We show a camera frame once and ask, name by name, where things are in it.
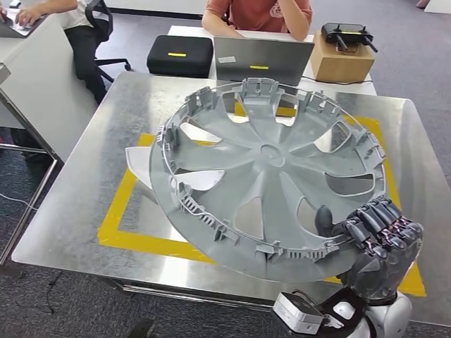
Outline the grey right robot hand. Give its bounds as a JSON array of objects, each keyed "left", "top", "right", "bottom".
[{"left": 314, "top": 198, "right": 425, "bottom": 302}]

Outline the grey plastic wheel cover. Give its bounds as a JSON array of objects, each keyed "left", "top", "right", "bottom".
[{"left": 149, "top": 77, "right": 388, "bottom": 284}]

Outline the white teardrop plastic part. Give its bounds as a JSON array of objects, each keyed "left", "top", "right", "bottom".
[{"left": 125, "top": 146, "right": 156, "bottom": 190}]

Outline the steel workbench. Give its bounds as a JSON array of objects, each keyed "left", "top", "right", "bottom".
[{"left": 11, "top": 71, "right": 451, "bottom": 327}]

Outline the brown cardboard box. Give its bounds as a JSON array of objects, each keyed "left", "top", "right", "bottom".
[{"left": 310, "top": 30, "right": 375, "bottom": 84}]

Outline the black router with antennas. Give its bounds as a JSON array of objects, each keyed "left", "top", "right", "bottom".
[{"left": 321, "top": 22, "right": 378, "bottom": 54}]

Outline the grey laptop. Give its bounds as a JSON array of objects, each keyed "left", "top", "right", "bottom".
[{"left": 213, "top": 35, "right": 315, "bottom": 87}]

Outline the person at grey laptop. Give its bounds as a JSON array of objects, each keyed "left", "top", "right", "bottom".
[{"left": 201, "top": 0, "right": 314, "bottom": 42}]

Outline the dark grey robot foot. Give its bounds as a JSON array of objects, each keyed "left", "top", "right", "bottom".
[{"left": 128, "top": 318, "right": 156, "bottom": 338}]

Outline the black zip case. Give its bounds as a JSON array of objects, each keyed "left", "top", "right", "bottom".
[{"left": 147, "top": 35, "right": 215, "bottom": 79}]

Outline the black office chair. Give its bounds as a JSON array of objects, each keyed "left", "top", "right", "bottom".
[{"left": 84, "top": 0, "right": 133, "bottom": 84}]

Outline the person at side desk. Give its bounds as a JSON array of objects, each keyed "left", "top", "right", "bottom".
[{"left": 0, "top": 0, "right": 108, "bottom": 106}]

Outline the pale side desk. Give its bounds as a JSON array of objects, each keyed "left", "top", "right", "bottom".
[{"left": 0, "top": 13, "right": 100, "bottom": 267}]

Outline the silver laptop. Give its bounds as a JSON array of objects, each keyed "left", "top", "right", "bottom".
[{"left": 0, "top": 6, "right": 32, "bottom": 38}]

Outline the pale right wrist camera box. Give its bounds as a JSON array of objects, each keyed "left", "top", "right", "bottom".
[{"left": 272, "top": 291, "right": 325, "bottom": 336}]

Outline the black floor cable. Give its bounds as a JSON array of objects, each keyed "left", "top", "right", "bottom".
[{"left": 44, "top": 270, "right": 64, "bottom": 315}]

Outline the thin white floor cable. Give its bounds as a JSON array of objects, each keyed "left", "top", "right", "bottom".
[{"left": 0, "top": 192, "right": 38, "bottom": 211}]

